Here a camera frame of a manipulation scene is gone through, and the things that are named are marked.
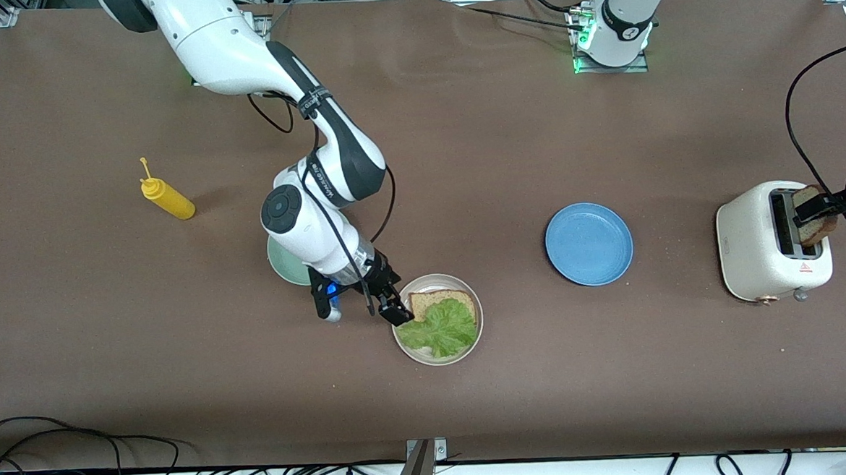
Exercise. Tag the beige plate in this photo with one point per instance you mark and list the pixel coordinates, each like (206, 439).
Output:
(432, 282)

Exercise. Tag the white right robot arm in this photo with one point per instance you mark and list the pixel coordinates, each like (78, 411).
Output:
(225, 52)

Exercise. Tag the blue plate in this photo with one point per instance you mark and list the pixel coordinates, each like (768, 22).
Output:
(588, 244)

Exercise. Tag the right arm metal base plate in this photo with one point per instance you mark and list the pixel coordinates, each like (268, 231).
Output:
(264, 27)

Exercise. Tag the brown bread slice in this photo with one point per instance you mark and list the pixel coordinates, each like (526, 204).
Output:
(821, 232)
(426, 301)

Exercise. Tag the green plate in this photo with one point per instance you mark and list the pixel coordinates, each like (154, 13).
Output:
(287, 270)

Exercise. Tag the white two-slot toaster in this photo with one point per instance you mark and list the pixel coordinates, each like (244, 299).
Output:
(746, 249)

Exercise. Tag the green lettuce leaf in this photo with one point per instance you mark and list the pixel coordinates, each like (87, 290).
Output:
(442, 330)

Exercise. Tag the yellow mustard squeeze bottle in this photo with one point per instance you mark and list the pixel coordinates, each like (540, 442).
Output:
(171, 201)

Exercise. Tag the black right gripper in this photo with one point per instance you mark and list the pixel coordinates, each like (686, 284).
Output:
(382, 277)

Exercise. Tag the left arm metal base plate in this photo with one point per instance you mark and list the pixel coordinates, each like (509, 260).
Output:
(642, 65)

